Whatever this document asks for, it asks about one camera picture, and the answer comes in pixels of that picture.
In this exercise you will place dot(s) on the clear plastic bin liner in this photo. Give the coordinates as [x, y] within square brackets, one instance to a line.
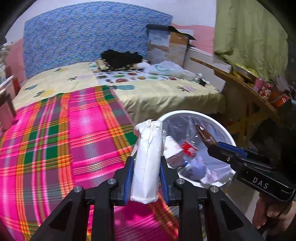
[178, 125]

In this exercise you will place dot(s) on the wooden folding table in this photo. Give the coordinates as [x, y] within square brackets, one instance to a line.
[242, 85]

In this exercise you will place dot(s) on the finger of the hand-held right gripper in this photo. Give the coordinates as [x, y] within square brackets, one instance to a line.
[231, 147]
[219, 154]

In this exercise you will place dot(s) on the clear plastic container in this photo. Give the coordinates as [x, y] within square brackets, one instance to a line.
[188, 75]

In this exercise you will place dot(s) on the yellow round tin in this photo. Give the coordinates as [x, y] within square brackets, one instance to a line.
[245, 71]

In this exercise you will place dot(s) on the green curtain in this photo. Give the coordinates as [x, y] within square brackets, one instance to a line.
[249, 34]

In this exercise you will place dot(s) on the brown coffee stick sachet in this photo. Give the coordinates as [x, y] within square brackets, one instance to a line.
[207, 136]

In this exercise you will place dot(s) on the white round trash bin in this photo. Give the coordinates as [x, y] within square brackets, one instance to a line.
[175, 114]

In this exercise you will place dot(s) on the white plastic bag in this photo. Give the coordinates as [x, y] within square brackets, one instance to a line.
[164, 68]

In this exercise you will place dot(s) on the small green label bottle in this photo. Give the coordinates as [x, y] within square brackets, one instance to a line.
[198, 77]

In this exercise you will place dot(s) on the brown polka dot cloth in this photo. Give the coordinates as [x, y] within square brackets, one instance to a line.
[103, 64]

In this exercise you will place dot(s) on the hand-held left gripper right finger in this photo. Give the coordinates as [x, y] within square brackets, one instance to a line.
[164, 183]

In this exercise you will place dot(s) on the red tin can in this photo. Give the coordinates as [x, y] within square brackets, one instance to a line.
[258, 84]
[267, 90]

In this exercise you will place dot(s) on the white paper package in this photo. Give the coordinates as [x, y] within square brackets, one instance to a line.
[145, 166]

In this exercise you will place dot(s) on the blue floral headboard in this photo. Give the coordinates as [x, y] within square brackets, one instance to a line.
[87, 39]

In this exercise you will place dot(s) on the yellow pineapple print bedsheet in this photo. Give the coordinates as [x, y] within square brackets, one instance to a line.
[161, 95]

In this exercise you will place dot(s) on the pink green plaid tablecloth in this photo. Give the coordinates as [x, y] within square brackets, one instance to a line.
[57, 139]

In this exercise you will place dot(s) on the black clothing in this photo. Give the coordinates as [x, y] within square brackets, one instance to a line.
[120, 58]

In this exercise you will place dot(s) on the white cabinet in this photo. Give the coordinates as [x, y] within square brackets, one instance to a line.
[203, 58]

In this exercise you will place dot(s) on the orange snack box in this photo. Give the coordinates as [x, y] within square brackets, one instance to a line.
[280, 99]

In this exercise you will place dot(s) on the strawberry print carton box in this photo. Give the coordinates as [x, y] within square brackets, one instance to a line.
[172, 148]

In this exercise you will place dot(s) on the brown cardboard box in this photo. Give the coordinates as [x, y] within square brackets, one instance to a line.
[178, 48]

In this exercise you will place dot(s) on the person's right hand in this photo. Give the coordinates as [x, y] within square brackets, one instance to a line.
[261, 208]

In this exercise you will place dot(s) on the white fruit print sheet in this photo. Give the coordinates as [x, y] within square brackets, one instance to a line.
[120, 75]

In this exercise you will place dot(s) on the small black object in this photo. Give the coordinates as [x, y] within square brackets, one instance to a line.
[204, 82]

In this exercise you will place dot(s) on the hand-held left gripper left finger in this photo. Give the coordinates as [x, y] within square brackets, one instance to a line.
[128, 183]

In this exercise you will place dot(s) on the crumpled white tissue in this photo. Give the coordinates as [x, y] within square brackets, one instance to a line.
[209, 177]

